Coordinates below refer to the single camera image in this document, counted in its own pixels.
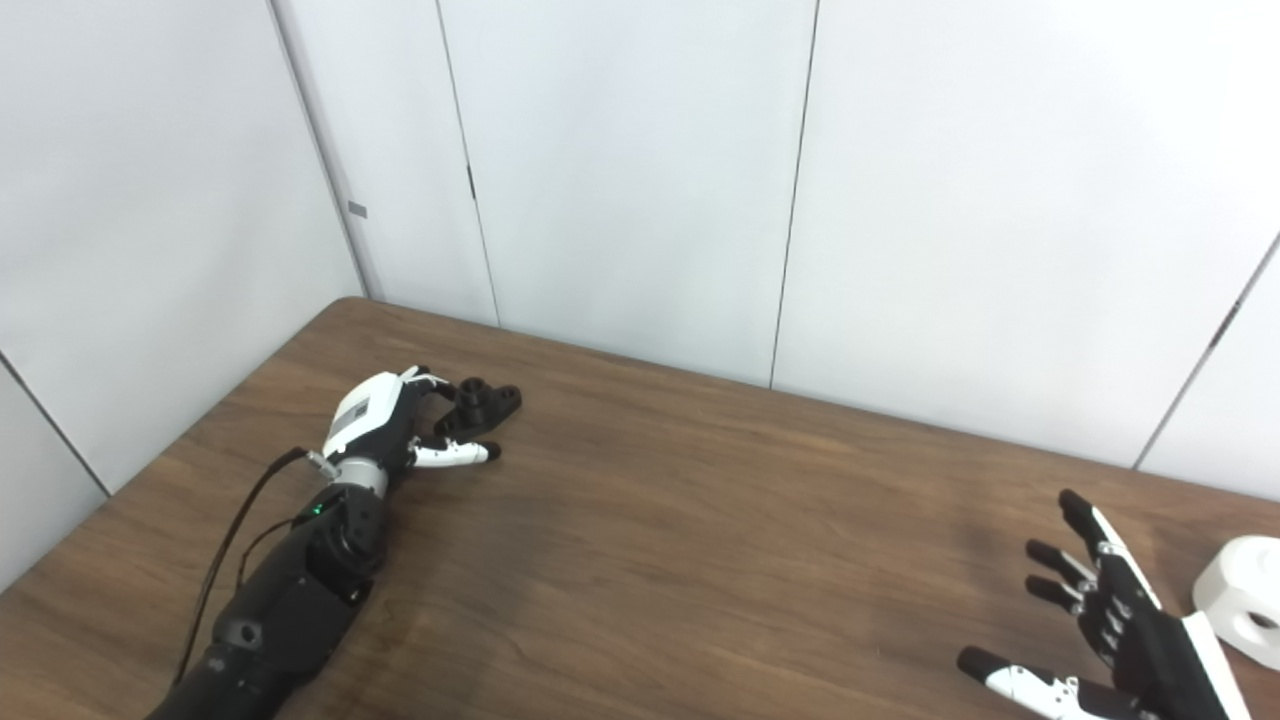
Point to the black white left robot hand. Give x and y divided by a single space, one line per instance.
370 415

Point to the black flanged holder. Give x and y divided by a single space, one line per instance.
485 405

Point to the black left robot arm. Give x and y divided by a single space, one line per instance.
290 600

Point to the round white plastic piece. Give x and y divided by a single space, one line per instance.
1225 590

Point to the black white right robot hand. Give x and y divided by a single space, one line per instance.
1160 660

